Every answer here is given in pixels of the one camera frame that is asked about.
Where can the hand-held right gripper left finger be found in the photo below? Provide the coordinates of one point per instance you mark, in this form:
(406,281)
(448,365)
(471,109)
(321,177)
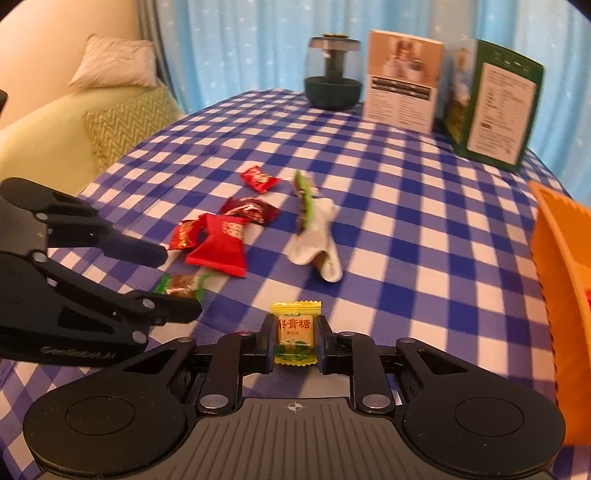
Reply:
(268,344)

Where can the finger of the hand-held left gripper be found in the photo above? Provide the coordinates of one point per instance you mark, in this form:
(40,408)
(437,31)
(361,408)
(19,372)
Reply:
(180,310)
(147,256)

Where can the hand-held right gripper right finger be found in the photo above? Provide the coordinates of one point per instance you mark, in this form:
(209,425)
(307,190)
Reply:
(323,346)

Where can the brown candy with green ends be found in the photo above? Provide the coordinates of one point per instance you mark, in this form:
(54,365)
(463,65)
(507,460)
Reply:
(182,284)

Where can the yellow candy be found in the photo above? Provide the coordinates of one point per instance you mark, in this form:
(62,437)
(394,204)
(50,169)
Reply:
(294,330)

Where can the large red candy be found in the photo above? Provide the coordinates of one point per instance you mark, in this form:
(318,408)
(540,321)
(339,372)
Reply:
(219,247)

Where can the white snack packet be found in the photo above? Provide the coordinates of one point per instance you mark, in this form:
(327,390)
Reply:
(316,240)

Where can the dark red candy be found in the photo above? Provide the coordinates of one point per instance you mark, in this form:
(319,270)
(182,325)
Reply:
(251,210)

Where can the small red pillow-pack candy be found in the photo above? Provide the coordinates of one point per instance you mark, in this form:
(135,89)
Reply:
(260,179)

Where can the orange plastic basket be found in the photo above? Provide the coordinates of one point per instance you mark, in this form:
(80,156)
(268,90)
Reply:
(561,277)

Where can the green zigzag pillow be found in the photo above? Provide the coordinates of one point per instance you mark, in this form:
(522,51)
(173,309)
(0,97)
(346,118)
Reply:
(129,122)

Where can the blue white checked tablecloth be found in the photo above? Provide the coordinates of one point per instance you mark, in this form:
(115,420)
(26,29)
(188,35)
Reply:
(415,230)

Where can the pale green sofa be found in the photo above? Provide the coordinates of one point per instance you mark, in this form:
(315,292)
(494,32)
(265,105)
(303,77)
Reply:
(41,143)

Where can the white pillow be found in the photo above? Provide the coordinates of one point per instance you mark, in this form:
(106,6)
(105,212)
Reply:
(115,62)

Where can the blue star curtain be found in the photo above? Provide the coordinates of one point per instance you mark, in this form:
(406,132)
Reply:
(258,41)

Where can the dark green glass humidifier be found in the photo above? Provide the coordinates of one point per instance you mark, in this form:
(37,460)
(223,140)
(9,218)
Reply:
(331,87)

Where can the white humidifier box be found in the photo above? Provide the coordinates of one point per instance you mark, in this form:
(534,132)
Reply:
(401,78)

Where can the green milk carton box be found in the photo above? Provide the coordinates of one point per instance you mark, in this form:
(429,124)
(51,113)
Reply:
(498,110)

